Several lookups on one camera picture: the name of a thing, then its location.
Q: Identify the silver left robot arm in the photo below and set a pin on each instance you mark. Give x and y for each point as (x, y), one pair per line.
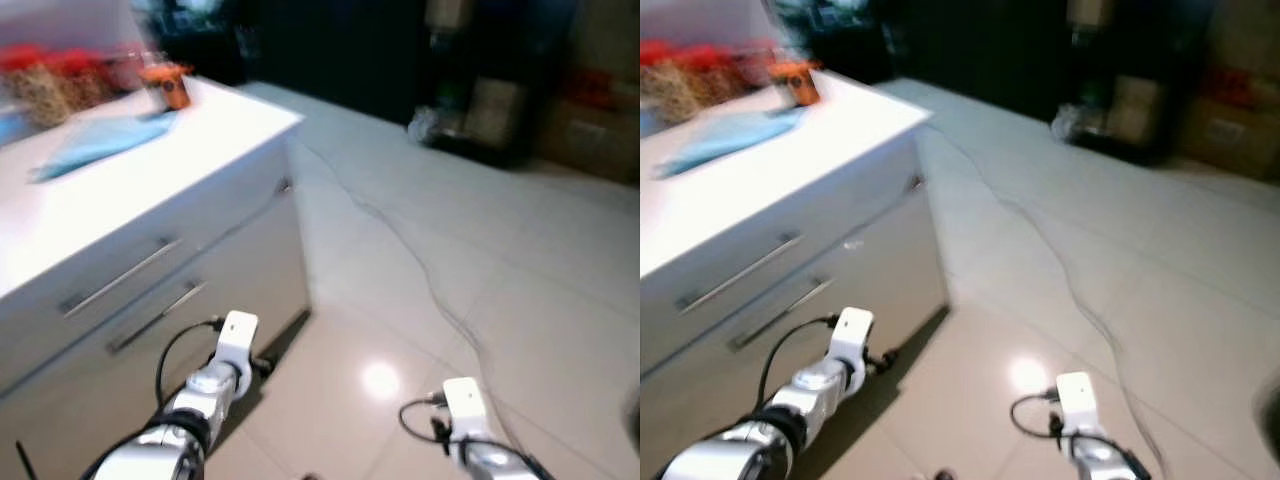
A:
(200, 385)
(815, 385)

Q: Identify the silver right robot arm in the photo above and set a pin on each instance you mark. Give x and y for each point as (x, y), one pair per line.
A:
(490, 462)
(1100, 462)

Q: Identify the white kitchen island cabinet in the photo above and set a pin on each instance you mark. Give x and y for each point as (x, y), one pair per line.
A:
(850, 240)
(200, 260)

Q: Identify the light blue cloth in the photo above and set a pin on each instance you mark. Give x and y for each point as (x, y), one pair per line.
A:
(100, 142)
(730, 138)

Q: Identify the red lid snack jar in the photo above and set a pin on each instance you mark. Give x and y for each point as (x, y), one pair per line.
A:
(85, 78)
(720, 75)
(665, 85)
(35, 85)

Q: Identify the black floor appliance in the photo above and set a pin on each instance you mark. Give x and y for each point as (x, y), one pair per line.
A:
(1120, 90)
(480, 90)

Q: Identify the brown cardboard box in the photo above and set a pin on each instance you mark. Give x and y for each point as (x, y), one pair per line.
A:
(1230, 130)
(590, 135)

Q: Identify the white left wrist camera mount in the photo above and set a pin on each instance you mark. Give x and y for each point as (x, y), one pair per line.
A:
(852, 330)
(238, 335)

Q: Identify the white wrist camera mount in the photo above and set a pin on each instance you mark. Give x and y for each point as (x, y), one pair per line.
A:
(852, 330)
(238, 335)
(1078, 400)
(465, 405)

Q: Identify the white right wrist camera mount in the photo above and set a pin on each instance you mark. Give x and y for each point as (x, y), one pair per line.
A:
(1078, 400)
(465, 405)

